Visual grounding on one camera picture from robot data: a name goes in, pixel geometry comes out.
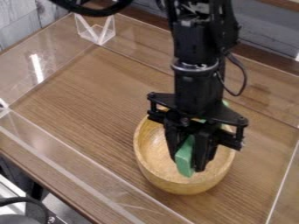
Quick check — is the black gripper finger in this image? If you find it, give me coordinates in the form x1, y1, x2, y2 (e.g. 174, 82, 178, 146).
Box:
193, 125, 220, 172
162, 117, 195, 161

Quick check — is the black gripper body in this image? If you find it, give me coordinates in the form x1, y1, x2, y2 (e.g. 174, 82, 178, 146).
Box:
146, 59, 248, 151

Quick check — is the green rectangular block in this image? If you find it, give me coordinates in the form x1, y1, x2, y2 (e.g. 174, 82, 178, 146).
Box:
172, 99, 231, 179

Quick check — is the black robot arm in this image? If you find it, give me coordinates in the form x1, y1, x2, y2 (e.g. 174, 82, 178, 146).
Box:
146, 0, 248, 172

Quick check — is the brown wooden bowl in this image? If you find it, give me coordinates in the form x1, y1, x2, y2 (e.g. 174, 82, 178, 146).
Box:
133, 117, 236, 195

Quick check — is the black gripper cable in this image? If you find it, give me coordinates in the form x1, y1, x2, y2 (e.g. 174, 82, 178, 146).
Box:
216, 51, 248, 98

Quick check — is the clear acrylic tray enclosure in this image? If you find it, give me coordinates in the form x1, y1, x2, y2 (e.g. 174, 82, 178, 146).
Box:
0, 15, 299, 224

